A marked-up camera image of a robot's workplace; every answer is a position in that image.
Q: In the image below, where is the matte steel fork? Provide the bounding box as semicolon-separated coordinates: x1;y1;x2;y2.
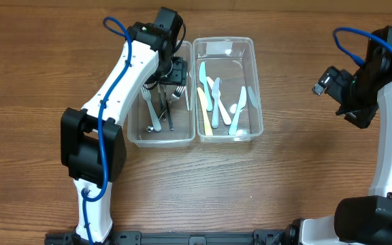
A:
157;85;166;121

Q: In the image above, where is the shiny steel fork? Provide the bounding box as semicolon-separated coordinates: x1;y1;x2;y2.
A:
146;84;186;133

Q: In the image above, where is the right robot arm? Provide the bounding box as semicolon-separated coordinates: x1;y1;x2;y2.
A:
275;26;392;244

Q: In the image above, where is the yellow plastic knife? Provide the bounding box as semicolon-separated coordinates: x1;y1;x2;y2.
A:
197;87;213;136

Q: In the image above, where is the right clear plastic container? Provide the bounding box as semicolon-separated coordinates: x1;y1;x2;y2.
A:
193;37;263;144

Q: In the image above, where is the clear plastic container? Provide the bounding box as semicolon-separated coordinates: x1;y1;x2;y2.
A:
193;37;263;144
127;41;195;148

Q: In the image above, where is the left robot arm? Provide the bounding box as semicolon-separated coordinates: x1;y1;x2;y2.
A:
44;7;186;244

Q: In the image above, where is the light blue plastic knife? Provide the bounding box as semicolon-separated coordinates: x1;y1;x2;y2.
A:
229;86;247;135

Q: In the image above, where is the dark handled steel fork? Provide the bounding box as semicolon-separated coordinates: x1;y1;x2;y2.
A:
163;85;174;131

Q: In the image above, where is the left blue cable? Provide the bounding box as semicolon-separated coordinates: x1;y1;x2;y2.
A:
81;16;134;245

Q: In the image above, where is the white plastic fork thin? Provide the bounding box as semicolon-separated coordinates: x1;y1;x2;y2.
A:
185;71;192;112

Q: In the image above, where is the pale white plastic knife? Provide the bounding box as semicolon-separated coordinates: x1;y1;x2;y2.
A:
212;78;221;129

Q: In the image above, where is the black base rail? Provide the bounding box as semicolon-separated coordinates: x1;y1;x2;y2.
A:
44;229;292;245

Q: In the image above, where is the mint green plastic knife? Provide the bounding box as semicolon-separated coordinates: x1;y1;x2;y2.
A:
199;61;213;112

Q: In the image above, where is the white plastic fork thick handle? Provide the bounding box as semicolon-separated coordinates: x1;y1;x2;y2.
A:
142;87;162;132

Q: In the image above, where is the left clear plastic container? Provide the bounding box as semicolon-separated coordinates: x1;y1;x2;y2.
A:
127;41;195;148

